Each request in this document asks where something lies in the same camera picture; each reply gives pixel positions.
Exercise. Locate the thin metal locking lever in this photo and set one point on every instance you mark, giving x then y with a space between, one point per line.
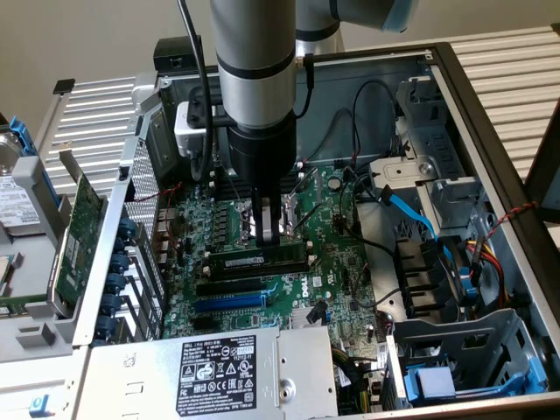
308 216
242 205

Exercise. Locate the short black expansion slot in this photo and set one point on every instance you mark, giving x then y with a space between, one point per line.
203 324

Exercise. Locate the blue expansion slot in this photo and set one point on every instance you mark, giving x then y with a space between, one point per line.
227 303

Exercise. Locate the large black clamp block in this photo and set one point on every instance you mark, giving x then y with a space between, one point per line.
175 54

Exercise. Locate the silver power supply with label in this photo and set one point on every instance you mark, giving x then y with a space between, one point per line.
153 372

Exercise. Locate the small silver chipset heatsink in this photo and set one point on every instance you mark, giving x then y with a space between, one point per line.
299 318

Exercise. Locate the long black expansion slot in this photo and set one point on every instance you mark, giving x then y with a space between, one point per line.
227 288

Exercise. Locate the blue disk carrier rail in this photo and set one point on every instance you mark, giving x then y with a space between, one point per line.
22 135

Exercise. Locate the square CPU chip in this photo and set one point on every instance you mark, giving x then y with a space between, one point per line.
4 271

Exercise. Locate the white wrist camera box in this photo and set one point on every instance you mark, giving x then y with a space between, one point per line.
186 131

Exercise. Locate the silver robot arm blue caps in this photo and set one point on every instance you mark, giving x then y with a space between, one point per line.
254 65

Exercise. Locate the dark flat panel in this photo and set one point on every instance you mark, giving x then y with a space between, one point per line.
544 166

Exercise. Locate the black RAM slot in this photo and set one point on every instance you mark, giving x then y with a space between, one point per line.
262 274
222 188
222 182
222 194
222 176
262 268

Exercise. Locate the black fan shroud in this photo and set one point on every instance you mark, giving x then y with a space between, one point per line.
420 271

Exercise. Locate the round coin battery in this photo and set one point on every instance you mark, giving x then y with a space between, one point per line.
335 183

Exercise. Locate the blue card retainer clip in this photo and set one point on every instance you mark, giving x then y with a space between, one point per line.
119 263
116 284
127 228
112 305
106 328

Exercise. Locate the blue disk caddy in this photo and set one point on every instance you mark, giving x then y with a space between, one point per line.
433 380

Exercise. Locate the silver CPU socket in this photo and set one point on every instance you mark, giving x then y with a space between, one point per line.
291 210

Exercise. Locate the green RAM stick white label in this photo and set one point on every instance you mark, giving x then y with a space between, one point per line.
236 261

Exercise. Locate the silver optical drive cage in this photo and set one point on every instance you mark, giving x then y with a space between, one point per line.
437 144

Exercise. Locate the silver socket cover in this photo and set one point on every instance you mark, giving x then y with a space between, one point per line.
316 184

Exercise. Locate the blue plastic latch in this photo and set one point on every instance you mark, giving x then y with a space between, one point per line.
39 404

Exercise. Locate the silver metal disk bay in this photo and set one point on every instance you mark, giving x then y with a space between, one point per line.
481 345

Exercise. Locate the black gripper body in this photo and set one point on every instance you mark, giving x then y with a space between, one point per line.
262 153

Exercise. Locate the green graphics card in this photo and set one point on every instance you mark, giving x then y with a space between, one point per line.
79 245

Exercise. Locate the open black silver PC case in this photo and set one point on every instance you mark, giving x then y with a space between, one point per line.
350 87

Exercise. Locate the silver hard disk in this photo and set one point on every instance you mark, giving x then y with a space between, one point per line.
13 201

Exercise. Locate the silver corner bracket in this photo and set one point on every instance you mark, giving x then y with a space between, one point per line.
144 94

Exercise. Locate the green Dell motherboard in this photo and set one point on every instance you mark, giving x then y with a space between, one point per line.
245 324

